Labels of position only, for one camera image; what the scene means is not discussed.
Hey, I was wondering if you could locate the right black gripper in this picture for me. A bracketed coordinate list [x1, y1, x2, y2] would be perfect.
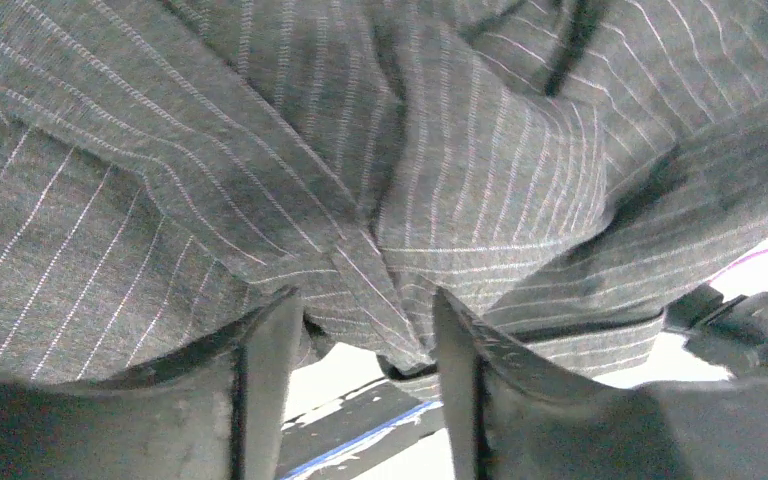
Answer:
[665, 285, 768, 378]

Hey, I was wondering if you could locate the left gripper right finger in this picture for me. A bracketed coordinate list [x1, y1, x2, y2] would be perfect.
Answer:
[433, 289, 768, 479]

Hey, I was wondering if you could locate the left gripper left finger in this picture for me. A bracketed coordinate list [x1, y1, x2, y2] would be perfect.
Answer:
[0, 288, 303, 480]

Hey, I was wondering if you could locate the black pinstriped shirt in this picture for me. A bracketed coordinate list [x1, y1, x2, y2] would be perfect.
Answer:
[0, 1, 768, 398]

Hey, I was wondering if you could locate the black base beam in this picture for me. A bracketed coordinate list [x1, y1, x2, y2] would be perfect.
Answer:
[275, 378, 444, 479]

